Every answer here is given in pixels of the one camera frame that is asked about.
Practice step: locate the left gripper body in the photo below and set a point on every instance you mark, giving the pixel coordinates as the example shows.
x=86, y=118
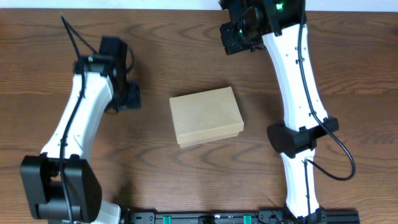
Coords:
x=128, y=93

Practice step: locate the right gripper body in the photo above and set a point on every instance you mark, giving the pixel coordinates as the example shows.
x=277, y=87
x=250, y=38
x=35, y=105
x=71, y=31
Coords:
x=240, y=33

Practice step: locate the cardboard box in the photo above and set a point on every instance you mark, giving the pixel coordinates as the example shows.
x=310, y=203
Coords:
x=205, y=117

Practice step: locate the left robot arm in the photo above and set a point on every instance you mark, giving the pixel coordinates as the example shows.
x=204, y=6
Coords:
x=59, y=183

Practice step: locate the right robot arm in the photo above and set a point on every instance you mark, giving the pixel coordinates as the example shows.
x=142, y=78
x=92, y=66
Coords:
x=279, y=27

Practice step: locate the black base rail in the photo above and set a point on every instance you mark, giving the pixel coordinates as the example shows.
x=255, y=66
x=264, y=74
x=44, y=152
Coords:
x=261, y=217

